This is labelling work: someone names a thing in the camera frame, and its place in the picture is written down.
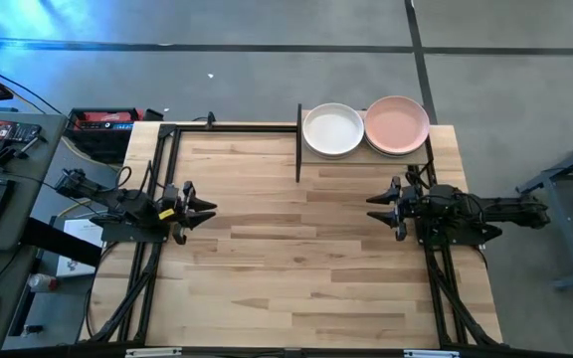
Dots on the black table clamp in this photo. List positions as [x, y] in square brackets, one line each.
[210, 120]

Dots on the black aluminium table frame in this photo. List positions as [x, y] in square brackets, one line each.
[247, 128]

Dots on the wooden shelf black frame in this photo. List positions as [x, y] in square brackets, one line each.
[311, 161]

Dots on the grey metal stand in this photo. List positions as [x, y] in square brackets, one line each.
[565, 224]

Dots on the yellow tag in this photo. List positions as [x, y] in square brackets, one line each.
[166, 214]

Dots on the grey side desk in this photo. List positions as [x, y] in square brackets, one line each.
[50, 134]

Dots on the white printed paper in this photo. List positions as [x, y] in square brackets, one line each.
[80, 231]

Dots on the white bottle red cap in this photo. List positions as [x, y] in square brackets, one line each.
[42, 282]

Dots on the red black phone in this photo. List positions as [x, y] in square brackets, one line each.
[13, 131]

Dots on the white plate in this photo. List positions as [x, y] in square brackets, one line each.
[332, 128]

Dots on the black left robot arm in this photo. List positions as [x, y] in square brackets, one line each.
[127, 206]

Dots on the white metal bracket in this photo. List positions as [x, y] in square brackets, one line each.
[152, 352]
[431, 354]

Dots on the red black equipment case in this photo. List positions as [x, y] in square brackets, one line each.
[102, 134]

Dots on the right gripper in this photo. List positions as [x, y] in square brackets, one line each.
[416, 206]

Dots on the black flat bar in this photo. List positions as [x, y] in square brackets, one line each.
[62, 243]

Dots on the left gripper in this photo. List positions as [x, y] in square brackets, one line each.
[172, 204]

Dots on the black small desk gadget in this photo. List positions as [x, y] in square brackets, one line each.
[8, 155]

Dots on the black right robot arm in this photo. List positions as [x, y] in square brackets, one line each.
[505, 211]

